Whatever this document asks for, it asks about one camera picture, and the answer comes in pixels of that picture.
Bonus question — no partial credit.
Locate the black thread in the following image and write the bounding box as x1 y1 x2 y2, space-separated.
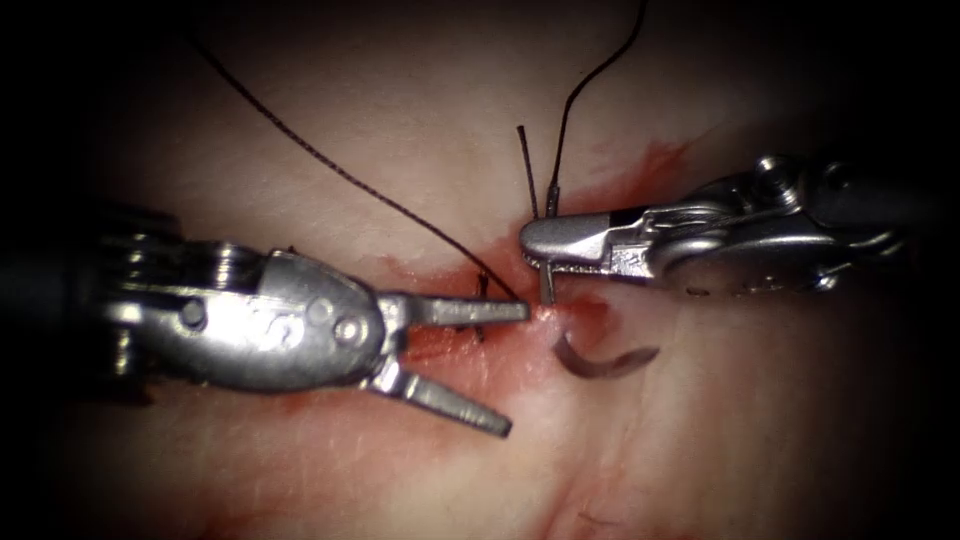
185 0 651 303

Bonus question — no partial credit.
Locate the black stitching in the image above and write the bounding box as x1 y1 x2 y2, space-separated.
474 272 490 344

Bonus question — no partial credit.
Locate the left arm needle driver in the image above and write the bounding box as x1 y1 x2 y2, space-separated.
99 234 393 394

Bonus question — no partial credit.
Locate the left arm needle driver jaw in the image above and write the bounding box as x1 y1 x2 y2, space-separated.
362 357 514 441
377 292 532 336

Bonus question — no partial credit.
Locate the curved steel needle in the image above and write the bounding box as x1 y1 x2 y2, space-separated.
539 185 662 381

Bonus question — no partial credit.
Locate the right arm needle driver jaw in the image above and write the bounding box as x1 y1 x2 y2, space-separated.
524 255 654 283
518 212 614 265

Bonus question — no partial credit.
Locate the right arm needle driver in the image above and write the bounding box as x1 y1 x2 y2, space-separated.
610 152 914 298

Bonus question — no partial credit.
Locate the tissue pad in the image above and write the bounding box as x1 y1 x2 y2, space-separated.
0 0 960 540

